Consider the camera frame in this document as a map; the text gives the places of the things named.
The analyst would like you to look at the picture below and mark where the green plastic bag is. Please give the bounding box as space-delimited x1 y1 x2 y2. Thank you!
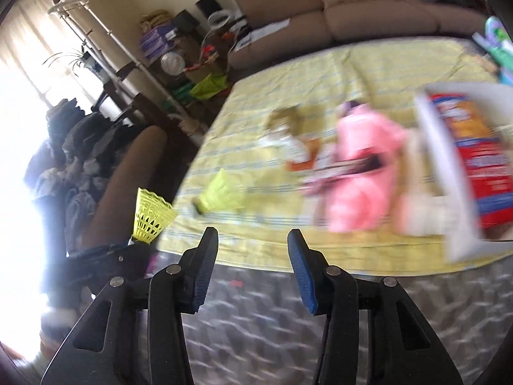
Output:
188 73 232 101

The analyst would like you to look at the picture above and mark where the brown fabric sofa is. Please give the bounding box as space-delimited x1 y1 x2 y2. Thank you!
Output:
228 0 490 71

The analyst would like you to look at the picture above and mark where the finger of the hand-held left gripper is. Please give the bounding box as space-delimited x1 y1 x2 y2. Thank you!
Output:
67 243 151 285

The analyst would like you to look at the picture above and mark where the red snack packet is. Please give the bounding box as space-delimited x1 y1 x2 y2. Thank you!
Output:
431 93 513 229

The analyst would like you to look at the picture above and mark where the purple cardboard box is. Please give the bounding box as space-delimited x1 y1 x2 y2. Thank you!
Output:
138 24 177 59

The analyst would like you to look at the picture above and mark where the black speaker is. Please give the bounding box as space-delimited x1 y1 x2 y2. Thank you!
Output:
196 0 223 19

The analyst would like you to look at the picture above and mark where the grey patterned blanket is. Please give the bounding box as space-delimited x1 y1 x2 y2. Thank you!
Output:
156 249 513 385

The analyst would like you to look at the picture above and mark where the black pink patterned cloth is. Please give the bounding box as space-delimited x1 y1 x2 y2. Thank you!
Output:
302 156 383 195

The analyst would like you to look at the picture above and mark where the white ring lamp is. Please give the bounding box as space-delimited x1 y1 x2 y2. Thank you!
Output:
207 10 238 30

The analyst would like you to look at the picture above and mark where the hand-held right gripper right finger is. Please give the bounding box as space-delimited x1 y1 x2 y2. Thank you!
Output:
286 228 466 385

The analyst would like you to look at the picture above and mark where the potted plant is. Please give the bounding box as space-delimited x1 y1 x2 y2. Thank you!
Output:
42 46 101 81

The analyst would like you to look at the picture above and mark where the pink fluffy cloth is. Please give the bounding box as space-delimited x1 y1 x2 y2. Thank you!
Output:
323 100 411 234

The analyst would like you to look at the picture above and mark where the small doll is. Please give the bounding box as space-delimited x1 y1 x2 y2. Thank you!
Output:
258 106 323 173

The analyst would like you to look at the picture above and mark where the pile of dark clothes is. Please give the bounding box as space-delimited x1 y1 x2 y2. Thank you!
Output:
24 98 135 245

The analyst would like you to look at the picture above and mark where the yellow plastic shuttlecock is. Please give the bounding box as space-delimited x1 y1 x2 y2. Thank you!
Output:
191 168 252 215
134 188 179 245

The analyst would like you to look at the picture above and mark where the white coat rack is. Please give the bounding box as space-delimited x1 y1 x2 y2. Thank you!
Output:
47 0 199 135

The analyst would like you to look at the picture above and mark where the yellow checked tablecloth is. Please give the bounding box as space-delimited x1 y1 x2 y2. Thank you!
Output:
158 38 513 277

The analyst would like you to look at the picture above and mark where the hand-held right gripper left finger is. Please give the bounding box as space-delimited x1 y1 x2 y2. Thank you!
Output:
40 227 219 385

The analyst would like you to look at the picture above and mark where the white paper sheet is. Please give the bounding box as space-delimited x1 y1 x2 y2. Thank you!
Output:
252 19 291 38

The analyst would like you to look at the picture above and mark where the white cardboard box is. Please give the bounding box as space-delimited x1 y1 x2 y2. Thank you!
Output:
415 82 513 262

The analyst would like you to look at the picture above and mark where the dark wooden chair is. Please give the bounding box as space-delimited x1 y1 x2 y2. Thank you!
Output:
91 62 189 137

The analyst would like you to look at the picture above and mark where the purple plastic bowl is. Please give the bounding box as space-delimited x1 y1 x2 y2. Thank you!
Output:
473 16 513 55

